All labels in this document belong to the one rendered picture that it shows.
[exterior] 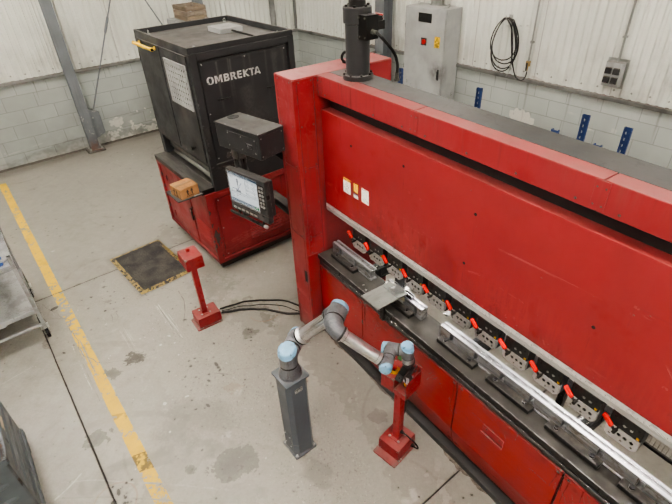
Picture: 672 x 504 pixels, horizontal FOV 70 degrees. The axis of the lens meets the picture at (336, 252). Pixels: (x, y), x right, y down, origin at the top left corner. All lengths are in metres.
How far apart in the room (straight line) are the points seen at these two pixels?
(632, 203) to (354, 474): 2.50
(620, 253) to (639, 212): 0.20
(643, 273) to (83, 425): 3.88
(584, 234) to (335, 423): 2.39
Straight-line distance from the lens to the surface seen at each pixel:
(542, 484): 3.15
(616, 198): 2.12
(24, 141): 9.38
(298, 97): 3.38
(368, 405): 3.98
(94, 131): 9.31
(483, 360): 3.08
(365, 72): 3.24
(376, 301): 3.30
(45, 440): 4.48
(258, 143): 3.48
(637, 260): 2.19
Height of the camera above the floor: 3.16
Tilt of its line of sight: 35 degrees down
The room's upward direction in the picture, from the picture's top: 3 degrees counter-clockwise
